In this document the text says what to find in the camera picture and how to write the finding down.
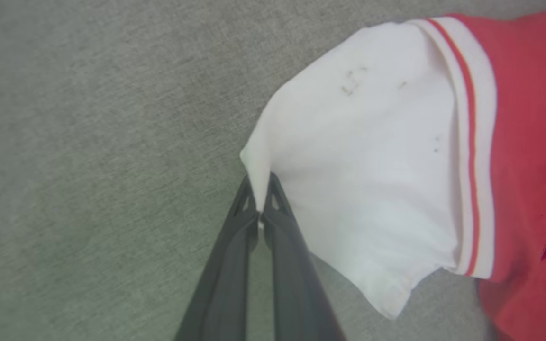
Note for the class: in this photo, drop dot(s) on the red and white baseball shirt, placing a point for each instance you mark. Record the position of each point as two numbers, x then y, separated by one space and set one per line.
372 142

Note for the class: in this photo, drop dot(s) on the grey fabric sofa seat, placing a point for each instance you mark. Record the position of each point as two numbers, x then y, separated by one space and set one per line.
74 142

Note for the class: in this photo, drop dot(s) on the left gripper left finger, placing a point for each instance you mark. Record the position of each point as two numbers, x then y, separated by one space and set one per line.
225 284

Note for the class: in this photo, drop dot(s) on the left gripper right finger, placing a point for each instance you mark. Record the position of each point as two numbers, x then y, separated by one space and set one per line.
296 293

